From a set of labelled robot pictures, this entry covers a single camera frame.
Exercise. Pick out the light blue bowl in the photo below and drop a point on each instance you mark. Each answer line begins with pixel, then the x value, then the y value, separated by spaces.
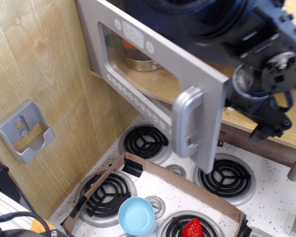
pixel 136 216

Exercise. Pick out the red toy strawberry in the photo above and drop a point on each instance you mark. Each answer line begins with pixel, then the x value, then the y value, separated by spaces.
pixel 192 229

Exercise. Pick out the grey toy microwave door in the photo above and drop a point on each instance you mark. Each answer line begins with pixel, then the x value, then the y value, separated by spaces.
pixel 183 98

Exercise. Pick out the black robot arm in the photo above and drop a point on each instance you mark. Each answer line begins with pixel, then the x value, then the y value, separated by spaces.
pixel 258 33

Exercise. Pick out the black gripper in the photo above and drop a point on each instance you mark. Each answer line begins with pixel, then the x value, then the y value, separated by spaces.
pixel 263 109

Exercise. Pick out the back right stove burner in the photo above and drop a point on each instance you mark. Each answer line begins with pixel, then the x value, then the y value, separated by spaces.
pixel 231 179

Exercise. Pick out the back left stove burner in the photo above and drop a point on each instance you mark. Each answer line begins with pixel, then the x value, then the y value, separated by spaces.
pixel 147 142

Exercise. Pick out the steel cooking pot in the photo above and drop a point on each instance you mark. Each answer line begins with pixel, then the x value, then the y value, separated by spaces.
pixel 138 61

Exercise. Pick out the hanging small spatula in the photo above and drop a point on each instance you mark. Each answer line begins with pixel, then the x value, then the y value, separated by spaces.
pixel 221 137

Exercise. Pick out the orange toy carrot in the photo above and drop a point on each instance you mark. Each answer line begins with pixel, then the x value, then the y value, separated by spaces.
pixel 127 45

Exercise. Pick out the front left stove burner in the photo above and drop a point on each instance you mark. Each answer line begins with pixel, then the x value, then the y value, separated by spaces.
pixel 101 210

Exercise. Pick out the grey wall holder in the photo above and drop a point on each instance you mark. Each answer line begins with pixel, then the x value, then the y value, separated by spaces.
pixel 18 124

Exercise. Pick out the brown cardboard frame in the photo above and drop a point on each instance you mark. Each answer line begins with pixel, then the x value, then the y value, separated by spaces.
pixel 135 166

